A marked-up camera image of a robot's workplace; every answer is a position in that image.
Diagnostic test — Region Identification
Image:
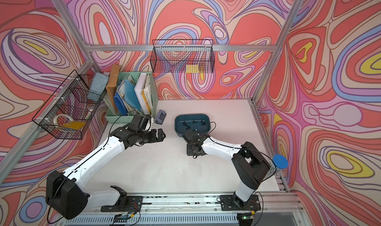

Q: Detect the yellow sticky note pad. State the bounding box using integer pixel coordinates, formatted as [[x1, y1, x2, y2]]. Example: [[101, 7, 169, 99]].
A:
[[186, 64, 200, 73]]

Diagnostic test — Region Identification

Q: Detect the black wire basket back wall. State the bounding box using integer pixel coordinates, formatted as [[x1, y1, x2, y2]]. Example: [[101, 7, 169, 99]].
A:
[[150, 38, 215, 74]]

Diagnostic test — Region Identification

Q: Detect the green plastic file organizer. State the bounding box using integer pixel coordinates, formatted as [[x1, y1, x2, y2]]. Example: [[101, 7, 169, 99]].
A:
[[106, 72, 158, 124]]

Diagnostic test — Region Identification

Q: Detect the grey blue sponge pad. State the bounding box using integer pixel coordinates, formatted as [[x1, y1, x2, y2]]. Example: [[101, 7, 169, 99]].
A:
[[89, 73, 109, 96]]

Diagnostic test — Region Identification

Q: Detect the white tape roll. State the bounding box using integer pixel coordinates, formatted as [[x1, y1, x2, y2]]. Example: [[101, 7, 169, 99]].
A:
[[53, 114, 73, 125]]

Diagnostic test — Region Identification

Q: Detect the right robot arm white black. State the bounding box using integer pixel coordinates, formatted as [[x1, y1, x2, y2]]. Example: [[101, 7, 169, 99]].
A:
[[182, 130, 270, 207]]

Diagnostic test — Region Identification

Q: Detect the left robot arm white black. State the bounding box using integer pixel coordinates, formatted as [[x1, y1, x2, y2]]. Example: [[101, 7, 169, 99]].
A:
[[45, 114, 166, 220]]

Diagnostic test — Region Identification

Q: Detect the blue folder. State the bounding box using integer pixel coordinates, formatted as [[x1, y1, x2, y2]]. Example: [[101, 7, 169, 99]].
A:
[[114, 79, 141, 115]]

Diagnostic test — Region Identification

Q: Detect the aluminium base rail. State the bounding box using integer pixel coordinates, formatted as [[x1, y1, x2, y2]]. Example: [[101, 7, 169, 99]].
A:
[[57, 191, 311, 226]]

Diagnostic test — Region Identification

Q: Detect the black wire basket wall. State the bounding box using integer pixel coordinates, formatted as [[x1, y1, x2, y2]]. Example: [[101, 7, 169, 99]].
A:
[[150, 38, 215, 74], [32, 70, 106, 140]]

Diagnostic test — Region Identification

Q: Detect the brown cardboard folder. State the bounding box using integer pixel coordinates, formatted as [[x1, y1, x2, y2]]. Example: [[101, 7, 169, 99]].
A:
[[106, 64, 120, 115]]

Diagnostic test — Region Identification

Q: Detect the black wire basket left wall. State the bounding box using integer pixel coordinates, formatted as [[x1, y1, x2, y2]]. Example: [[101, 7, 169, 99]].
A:
[[32, 70, 106, 140]]

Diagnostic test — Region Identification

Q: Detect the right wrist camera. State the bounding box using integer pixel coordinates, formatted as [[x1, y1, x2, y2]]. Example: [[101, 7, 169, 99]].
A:
[[182, 129, 199, 144]]

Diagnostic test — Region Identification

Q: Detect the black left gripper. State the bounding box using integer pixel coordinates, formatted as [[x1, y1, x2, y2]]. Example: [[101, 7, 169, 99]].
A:
[[136, 127, 166, 145]]

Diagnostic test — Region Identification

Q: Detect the white binder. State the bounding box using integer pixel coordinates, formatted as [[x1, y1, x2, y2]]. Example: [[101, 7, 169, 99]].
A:
[[135, 73, 151, 115]]

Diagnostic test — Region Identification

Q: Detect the clear tube blue cap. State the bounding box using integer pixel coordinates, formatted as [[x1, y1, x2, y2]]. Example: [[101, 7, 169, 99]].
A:
[[266, 154, 288, 178]]

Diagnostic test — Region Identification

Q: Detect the yellow card in basket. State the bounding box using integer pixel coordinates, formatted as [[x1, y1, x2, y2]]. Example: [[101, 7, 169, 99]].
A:
[[61, 121, 86, 130]]

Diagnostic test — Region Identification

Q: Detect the grey blue hole punch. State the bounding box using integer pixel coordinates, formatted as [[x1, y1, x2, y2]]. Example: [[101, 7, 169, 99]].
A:
[[155, 110, 167, 125]]

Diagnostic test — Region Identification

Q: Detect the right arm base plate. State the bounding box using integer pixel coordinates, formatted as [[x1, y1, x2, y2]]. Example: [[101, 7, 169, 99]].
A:
[[217, 194, 262, 212]]

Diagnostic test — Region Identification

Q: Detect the dark teal storage box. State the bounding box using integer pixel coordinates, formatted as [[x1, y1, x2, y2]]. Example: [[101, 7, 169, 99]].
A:
[[174, 113, 211, 137]]

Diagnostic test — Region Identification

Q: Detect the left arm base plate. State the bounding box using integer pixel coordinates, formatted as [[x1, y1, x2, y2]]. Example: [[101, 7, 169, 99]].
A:
[[101, 185, 143, 212]]

